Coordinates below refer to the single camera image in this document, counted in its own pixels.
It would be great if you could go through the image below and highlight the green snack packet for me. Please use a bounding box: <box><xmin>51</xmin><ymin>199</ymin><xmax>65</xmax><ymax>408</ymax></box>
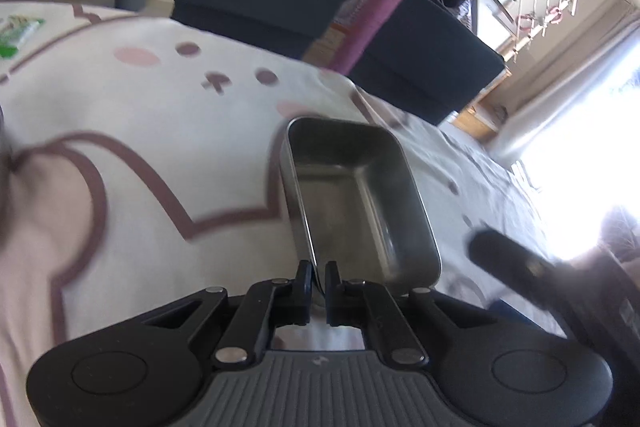
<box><xmin>0</xmin><ymin>15</ymin><xmax>44</xmax><ymax>58</ymax></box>

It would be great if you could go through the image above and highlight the right dark blue chair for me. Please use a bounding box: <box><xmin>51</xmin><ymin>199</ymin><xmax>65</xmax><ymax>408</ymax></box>
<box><xmin>347</xmin><ymin>0</ymin><xmax>504</xmax><ymax>126</ymax></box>

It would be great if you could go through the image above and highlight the bear print tablecloth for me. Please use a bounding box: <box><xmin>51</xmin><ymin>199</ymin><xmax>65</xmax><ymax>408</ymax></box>
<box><xmin>0</xmin><ymin>1</ymin><xmax>601</xmax><ymax>427</ymax></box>

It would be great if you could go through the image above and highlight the rectangular steel tray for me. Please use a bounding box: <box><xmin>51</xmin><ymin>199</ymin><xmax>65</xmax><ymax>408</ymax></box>
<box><xmin>280</xmin><ymin>117</ymin><xmax>442</xmax><ymax>295</ymax></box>

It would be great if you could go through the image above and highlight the beige curtain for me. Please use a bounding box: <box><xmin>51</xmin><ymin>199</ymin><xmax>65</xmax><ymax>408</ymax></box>
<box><xmin>486</xmin><ymin>0</ymin><xmax>639</xmax><ymax>168</ymax></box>

